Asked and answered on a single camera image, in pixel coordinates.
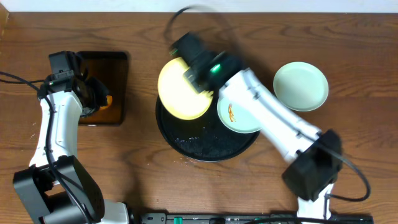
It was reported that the yellow plate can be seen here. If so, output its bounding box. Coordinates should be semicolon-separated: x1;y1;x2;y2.
157;57;213;120

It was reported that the green yellow sponge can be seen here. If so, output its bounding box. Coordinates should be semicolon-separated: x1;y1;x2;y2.
99;95;113;110

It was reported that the light green plate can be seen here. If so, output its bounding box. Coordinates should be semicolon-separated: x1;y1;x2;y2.
273;62;329;112
217;98;261;134

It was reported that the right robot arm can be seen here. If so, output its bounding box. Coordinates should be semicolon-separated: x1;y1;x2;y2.
170;32;342;220

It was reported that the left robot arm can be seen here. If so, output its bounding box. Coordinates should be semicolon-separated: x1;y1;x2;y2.
13;51;131;223

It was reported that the black rectangular water tray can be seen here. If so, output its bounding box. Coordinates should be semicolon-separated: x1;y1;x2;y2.
78;51;129;126

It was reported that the black round tray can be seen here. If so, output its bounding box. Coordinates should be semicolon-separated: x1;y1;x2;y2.
155;98;260;162

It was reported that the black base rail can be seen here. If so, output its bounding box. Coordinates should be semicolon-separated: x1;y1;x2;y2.
136;213;374;224

